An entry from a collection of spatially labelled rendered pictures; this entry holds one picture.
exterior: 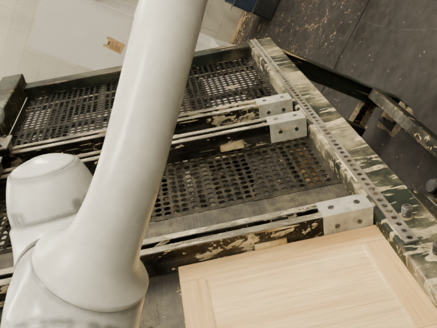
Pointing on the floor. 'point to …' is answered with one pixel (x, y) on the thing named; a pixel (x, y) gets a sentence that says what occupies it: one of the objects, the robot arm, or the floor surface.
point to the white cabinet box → (91, 32)
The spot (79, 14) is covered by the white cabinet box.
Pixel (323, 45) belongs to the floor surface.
